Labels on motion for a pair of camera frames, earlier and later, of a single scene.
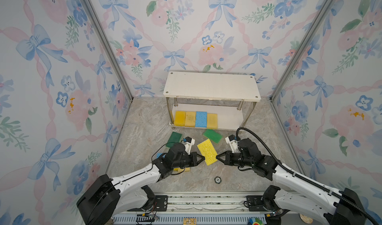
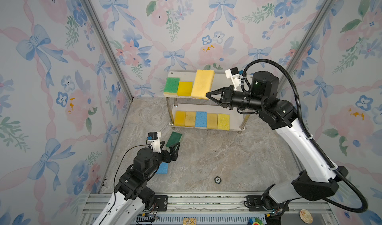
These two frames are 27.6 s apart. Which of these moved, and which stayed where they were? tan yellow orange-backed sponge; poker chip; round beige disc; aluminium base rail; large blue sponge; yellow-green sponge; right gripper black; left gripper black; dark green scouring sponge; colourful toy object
Moved: yellow-green sponge; left gripper black; right gripper black
Stayed: round beige disc; tan yellow orange-backed sponge; aluminium base rail; poker chip; dark green scouring sponge; large blue sponge; colourful toy object
